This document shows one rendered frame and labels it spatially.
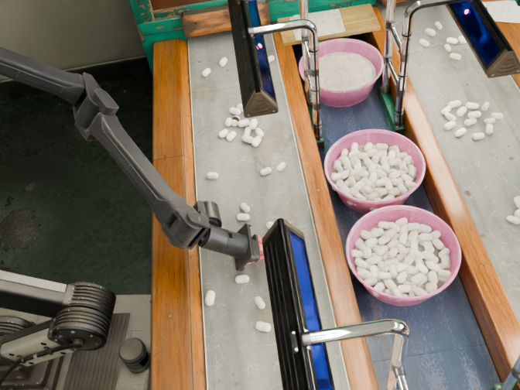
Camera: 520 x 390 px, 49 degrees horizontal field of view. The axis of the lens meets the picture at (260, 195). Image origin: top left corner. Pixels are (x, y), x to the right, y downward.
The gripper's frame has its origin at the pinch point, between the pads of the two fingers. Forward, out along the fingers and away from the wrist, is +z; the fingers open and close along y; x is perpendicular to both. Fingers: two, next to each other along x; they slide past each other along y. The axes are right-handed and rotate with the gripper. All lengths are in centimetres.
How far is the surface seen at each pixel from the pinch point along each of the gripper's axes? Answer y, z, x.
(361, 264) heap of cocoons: -6.1, 16.1, -13.3
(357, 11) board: 92, 30, -31
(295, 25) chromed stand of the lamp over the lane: 41, -13, -37
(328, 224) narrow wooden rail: 5.5, 10.4, -11.1
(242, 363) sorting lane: -25.8, -6.9, 7.7
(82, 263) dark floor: 62, -9, 109
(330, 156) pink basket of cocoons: 29.1, 15.2, -13.9
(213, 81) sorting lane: 72, -6, 7
